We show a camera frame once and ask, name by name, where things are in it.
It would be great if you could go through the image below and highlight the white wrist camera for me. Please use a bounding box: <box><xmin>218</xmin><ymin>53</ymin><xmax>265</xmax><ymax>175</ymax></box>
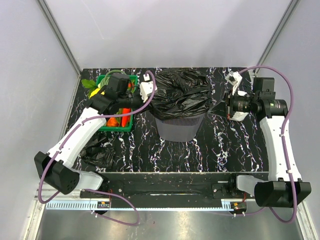
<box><xmin>139</xmin><ymin>81</ymin><xmax>153</xmax><ymax>103</ymax></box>
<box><xmin>225</xmin><ymin>71</ymin><xmax>243</xmax><ymax>95</ymax></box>

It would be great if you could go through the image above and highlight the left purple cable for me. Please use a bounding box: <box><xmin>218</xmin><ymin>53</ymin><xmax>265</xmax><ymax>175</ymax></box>
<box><xmin>37</xmin><ymin>70</ymin><xmax>158</xmax><ymax>226</ymax></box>

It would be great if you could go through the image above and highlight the green plastic basket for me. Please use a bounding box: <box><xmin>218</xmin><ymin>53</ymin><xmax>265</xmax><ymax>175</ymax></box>
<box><xmin>96</xmin><ymin>75</ymin><xmax>139</xmax><ymax>132</ymax></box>

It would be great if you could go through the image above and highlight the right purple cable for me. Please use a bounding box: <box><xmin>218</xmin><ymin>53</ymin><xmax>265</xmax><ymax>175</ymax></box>
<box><xmin>238</xmin><ymin>65</ymin><xmax>299</xmax><ymax>224</ymax></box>

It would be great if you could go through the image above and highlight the green long beans bundle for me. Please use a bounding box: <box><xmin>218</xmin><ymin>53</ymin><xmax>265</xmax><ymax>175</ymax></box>
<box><xmin>98</xmin><ymin>70</ymin><xmax>126</xmax><ymax>88</ymax></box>

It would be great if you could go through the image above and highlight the large orange carrot toy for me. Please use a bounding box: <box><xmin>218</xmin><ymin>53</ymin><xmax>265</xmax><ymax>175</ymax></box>
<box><xmin>121</xmin><ymin>108</ymin><xmax>131</xmax><ymax>128</ymax></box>

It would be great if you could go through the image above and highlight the white crumpled paper roll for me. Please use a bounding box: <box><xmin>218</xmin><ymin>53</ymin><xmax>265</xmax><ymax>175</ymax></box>
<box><xmin>231</xmin><ymin>90</ymin><xmax>249</xmax><ymax>122</ymax></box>

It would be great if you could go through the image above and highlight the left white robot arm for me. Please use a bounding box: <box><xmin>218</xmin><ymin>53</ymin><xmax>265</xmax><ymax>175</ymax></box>
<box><xmin>34</xmin><ymin>72</ymin><xmax>157</xmax><ymax>198</ymax></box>

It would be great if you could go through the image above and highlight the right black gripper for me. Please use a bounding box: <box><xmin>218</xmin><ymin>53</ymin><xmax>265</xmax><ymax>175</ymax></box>
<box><xmin>207</xmin><ymin>87</ymin><xmax>258</xmax><ymax>119</ymax></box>

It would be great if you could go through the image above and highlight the black trash bag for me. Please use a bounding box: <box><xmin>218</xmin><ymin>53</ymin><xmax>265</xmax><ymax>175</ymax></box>
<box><xmin>147</xmin><ymin>68</ymin><xmax>212</xmax><ymax>120</ymax></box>
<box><xmin>79</xmin><ymin>135</ymin><xmax>116</xmax><ymax>169</ymax></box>

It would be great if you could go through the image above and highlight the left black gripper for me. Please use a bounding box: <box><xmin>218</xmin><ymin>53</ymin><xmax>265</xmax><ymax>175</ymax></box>
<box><xmin>118</xmin><ymin>85</ymin><xmax>154</xmax><ymax>117</ymax></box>

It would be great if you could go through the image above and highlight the yellow white cabbage toy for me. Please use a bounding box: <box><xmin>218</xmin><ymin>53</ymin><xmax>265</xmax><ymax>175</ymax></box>
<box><xmin>89</xmin><ymin>88</ymin><xmax>101</xmax><ymax>98</ymax></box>

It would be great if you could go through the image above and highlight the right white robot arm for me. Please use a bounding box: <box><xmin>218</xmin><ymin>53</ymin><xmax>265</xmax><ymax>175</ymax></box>
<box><xmin>211</xmin><ymin>72</ymin><xmax>312</xmax><ymax>208</ymax></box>

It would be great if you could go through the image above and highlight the aluminium frame rail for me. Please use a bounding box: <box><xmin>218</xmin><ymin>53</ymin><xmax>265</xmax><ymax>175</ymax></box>
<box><xmin>34</xmin><ymin>180</ymin><xmax>306</xmax><ymax>201</ymax></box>

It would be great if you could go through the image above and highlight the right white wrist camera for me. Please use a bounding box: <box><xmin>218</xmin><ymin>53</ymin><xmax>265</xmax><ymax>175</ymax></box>
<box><xmin>225</xmin><ymin>71</ymin><xmax>243</xmax><ymax>95</ymax></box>

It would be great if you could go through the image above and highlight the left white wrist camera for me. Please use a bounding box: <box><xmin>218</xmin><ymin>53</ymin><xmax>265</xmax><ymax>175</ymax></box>
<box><xmin>139</xmin><ymin>81</ymin><xmax>153</xmax><ymax>103</ymax></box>

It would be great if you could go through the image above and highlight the orange pumpkin toy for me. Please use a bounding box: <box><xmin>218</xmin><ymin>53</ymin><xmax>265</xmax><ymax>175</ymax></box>
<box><xmin>105</xmin><ymin>117</ymin><xmax>119</xmax><ymax>127</ymax></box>

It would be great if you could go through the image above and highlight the grey mesh trash bin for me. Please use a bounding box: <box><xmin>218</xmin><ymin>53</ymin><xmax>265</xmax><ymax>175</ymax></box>
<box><xmin>155</xmin><ymin>112</ymin><xmax>206</xmax><ymax>142</ymax></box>

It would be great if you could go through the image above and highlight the purple cable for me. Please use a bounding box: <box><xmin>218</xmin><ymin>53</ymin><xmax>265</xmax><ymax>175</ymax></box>
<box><xmin>37</xmin><ymin>70</ymin><xmax>158</xmax><ymax>226</ymax></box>
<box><xmin>238</xmin><ymin>65</ymin><xmax>299</xmax><ymax>224</ymax></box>

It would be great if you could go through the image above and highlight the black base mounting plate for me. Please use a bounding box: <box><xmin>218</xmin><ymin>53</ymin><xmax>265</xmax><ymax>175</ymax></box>
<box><xmin>79</xmin><ymin>172</ymin><xmax>258</xmax><ymax>200</ymax></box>

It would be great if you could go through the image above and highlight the green leafy vegetable toy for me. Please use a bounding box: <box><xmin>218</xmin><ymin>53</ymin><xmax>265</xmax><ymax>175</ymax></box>
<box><xmin>81</xmin><ymin>79</ymin><xmax>98</xmax><ymax>90</ymax></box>

